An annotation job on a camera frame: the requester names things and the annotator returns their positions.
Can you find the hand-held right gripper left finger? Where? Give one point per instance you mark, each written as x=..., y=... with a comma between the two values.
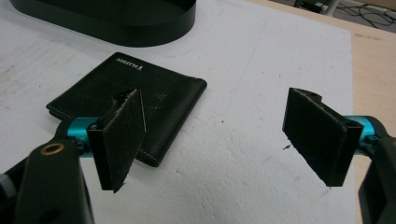
x=120, y=140

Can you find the white foam board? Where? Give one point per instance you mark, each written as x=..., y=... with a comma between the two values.
x=233, y=118

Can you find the white stand leg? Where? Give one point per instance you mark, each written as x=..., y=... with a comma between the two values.
x=331, y=6

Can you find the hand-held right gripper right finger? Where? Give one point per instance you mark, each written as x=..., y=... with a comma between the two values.
x=320, y=137

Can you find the black leather wallet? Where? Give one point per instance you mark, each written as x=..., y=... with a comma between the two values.
x=158, y=93

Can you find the black oval tray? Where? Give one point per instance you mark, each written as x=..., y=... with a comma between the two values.
x=115, y=21

